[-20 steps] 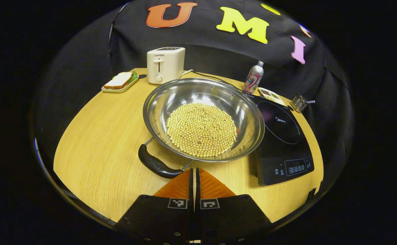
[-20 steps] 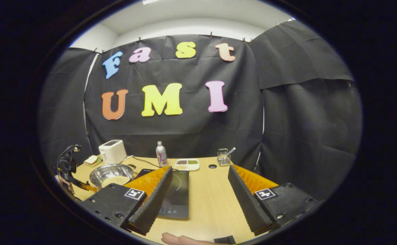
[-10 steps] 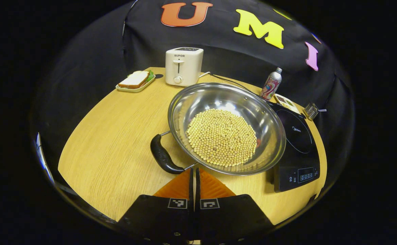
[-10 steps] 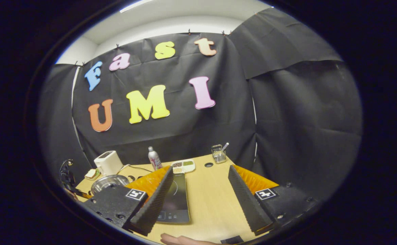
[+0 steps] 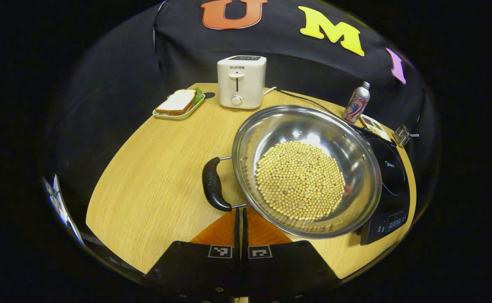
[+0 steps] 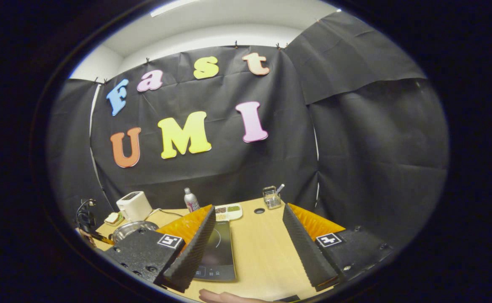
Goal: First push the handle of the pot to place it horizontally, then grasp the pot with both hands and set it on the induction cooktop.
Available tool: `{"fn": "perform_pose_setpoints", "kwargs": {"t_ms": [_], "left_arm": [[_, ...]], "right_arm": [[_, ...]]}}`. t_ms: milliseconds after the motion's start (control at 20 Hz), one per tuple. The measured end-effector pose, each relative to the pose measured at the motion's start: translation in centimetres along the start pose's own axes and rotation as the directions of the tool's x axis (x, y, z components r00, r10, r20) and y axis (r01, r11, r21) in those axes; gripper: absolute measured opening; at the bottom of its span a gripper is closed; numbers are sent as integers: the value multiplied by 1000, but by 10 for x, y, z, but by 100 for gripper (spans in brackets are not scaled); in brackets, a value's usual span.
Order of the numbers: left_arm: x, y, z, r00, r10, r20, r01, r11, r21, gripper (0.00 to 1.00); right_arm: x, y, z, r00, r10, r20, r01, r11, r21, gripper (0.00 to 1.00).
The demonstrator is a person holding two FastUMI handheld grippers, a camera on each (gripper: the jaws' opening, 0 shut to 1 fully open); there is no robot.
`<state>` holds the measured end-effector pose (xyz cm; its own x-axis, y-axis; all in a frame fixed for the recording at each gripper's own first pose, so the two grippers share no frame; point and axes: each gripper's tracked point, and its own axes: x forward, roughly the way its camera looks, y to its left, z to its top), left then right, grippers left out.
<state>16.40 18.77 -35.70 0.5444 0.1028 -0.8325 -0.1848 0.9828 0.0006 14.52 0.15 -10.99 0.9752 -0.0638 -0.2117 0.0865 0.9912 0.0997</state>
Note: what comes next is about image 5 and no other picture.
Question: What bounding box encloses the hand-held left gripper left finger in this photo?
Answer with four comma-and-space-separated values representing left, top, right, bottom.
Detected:
144, 207, 242, 300

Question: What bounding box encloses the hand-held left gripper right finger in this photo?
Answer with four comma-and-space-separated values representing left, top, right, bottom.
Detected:
241, 207, 342, 300

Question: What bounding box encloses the black induction cooktop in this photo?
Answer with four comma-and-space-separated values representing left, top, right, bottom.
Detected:
353, 126, 411, 245

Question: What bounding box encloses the stainless steel pot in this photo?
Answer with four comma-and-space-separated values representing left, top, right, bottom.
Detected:
202, 104, 382, 239

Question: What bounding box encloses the pile of soybeans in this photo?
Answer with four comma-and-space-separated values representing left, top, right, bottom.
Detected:
254, 141, 346, 221

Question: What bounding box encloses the sandwich with lettuce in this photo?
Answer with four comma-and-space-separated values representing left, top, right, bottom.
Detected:
155, 88, 204, 116

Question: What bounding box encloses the white divided food tray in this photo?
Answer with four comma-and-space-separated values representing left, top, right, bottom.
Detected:
360, 114, 392, 141

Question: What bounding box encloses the colourful aluminium drink bottle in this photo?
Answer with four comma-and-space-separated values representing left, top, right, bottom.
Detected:
342, 81, 371, 124

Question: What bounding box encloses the white toaster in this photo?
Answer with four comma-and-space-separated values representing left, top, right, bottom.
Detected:
217, 55, 267, 110

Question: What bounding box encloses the black backdrop cloth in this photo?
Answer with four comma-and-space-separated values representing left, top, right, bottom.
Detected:
40, 0, 440, 219

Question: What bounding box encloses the toaster power cable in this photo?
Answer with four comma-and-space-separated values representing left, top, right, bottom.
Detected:
263, 86, 358, 127

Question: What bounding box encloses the wire mesh utensil holder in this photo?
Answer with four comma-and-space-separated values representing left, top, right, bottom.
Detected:
393, 124, 412, 148

